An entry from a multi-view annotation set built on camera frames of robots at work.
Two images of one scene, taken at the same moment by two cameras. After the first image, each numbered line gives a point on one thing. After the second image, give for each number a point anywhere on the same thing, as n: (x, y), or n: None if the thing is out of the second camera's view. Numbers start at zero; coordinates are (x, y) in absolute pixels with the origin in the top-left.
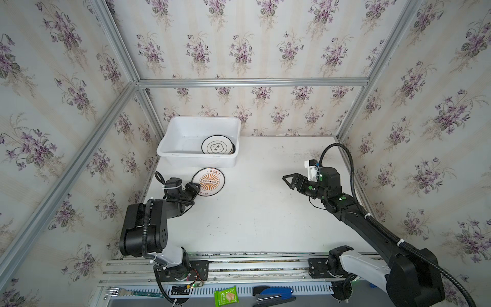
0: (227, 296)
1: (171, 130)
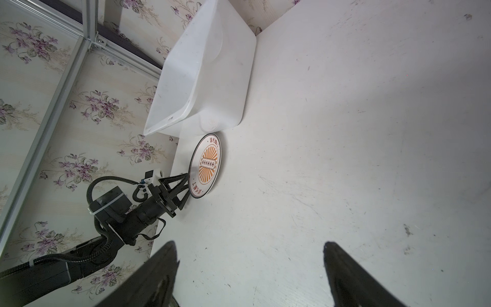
0: None
1: (204, 82)
